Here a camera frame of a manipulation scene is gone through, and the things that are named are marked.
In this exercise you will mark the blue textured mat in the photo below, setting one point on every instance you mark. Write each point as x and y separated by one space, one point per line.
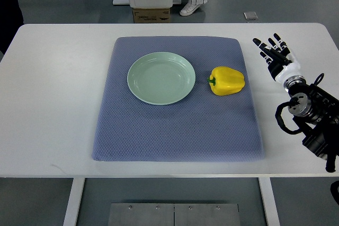
203 127

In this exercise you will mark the white table leg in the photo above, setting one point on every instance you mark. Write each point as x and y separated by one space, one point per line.
271 213
74 202

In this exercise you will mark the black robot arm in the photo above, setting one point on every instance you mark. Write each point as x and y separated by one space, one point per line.
315 112

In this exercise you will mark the cardboard box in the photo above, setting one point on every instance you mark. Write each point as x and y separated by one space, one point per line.
151 15

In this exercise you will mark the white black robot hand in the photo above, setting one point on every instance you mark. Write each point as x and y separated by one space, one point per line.
281 63

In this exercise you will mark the yellow bell pepper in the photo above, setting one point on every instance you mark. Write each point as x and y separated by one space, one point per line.
226 81

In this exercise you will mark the white table left leg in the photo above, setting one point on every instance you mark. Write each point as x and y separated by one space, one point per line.
74 202

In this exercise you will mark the small grey floor plate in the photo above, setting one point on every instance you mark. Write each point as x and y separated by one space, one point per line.
250 16

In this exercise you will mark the dark object left edge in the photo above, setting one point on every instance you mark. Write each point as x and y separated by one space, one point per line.
11 21

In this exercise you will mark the light green plate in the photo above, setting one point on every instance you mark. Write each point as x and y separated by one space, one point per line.
161 78

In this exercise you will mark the grey metal base plate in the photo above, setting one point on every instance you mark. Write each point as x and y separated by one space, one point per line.
173 214

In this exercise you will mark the white table right leg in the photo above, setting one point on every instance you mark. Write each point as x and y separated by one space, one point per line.
271 213

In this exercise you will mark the white sneaker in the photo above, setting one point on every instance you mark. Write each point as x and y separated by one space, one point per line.
188 9

